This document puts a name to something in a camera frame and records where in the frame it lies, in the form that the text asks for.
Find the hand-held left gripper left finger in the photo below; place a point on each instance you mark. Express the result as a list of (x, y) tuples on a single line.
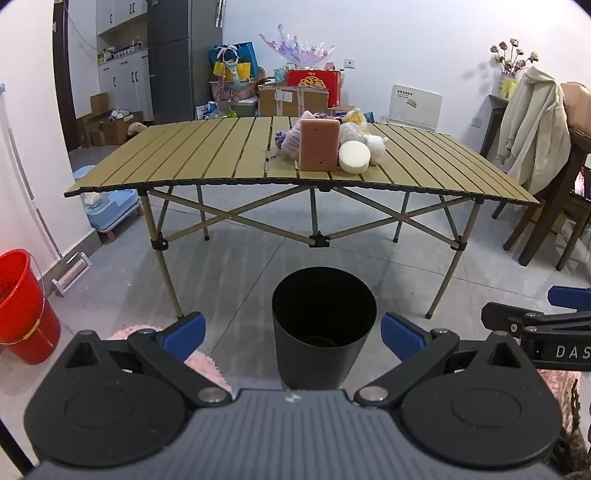
[(184, 332)]

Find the white lower cabinet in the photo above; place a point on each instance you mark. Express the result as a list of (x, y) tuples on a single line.
[(129, 87)]

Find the small cardboard box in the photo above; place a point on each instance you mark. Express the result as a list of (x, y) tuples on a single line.
[(99, 102)]

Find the green storage box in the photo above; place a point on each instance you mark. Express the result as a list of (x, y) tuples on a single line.
[(244, 110)]

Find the yellow gift bag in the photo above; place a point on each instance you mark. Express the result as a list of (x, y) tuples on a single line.
[(219, 69)]

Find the yellow vase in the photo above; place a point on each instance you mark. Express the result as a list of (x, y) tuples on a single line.
[(508, 87)]

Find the row of counter bottles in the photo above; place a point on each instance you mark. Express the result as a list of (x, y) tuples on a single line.
[(122, 50)]

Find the red plastic bucket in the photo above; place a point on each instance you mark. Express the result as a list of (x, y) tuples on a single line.
[(27, 323)]

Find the dark wooden console table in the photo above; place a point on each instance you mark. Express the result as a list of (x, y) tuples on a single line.
[(491, 120)]

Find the dark wooden door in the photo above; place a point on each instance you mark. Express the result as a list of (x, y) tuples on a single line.
[(64, 69)]

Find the taped cardboard box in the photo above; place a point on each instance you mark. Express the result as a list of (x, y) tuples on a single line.
[(277, 101)]

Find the brown cardboard box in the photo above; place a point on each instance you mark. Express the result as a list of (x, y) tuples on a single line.
[(577, 104)]

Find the lit tablet screen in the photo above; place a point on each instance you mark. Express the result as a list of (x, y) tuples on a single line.
[(582, 184)]

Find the purple burlap pouch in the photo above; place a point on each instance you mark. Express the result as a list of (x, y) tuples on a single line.
[(279, 141)]

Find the grey refrigerator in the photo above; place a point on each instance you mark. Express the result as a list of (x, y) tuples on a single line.
[(184, 69)]

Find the reddish brown sponge block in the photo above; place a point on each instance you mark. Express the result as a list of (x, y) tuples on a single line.
[(318, 145)]

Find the tan folding table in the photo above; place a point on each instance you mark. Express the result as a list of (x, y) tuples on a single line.
[(207, 152)]

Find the white wall pipe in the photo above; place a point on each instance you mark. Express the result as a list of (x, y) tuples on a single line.
[(27, 175)]

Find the white upper cabinet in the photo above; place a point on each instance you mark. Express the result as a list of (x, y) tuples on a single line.
[(120, 14)]

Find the pink fluffy scrunchie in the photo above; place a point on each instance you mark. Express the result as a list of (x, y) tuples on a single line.
[(291, 145)]

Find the cream jacket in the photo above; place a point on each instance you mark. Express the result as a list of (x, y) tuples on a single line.
[(535, 129)]

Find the white round sponge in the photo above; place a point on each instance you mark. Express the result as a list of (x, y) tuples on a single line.
[(354, 159)]

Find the black round bin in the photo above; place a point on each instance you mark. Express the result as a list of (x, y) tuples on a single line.
[(323, 364)]

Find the dark wooden chair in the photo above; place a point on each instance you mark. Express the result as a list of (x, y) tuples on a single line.
[(531, 240)]

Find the yellow plush toy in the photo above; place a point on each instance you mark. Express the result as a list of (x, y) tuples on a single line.
[(355, 116)]

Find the dried flower bouquet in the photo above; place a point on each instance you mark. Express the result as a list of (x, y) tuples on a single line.
[(512, 57)]

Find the red gift box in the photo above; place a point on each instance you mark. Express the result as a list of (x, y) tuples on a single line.
[(314, 85)]

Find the white cabinet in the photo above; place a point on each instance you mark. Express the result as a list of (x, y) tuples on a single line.
[(129, 87), (120, 14)]

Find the white plush toy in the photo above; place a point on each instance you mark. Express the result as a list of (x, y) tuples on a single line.
[(375, 147)]

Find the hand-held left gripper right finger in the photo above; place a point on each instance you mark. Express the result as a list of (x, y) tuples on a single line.
[(401, 334)]

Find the blue gift bag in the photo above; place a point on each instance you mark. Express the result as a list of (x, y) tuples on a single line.
[(242, 53)]

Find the clear bag with cream plush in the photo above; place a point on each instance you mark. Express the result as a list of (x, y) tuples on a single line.
[(351, 134)]

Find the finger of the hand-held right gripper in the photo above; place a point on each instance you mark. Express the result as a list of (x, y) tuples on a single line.
[(570, 296), (503, 316)]

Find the tan plush toy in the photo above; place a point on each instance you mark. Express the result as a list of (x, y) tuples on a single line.
[(135, 129)]

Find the pink bag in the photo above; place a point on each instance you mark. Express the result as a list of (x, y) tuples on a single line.
[(221, 92)]

